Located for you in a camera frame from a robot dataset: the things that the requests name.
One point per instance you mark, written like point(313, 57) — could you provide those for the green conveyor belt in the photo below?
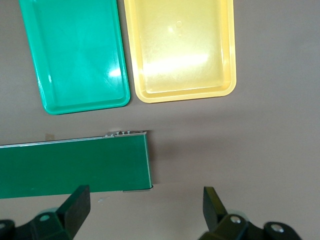
point(75, 167)

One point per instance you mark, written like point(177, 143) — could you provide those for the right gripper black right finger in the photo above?
point(215, 217)

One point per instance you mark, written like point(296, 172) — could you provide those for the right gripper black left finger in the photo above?
point(75, 215)

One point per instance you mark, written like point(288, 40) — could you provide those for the brown tape piece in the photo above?
point(49, 136)

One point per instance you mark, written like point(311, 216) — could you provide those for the yellow plastic tray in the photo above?
point(180, 50)

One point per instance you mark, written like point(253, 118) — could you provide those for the green plastic tray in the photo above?
point(75, 50)

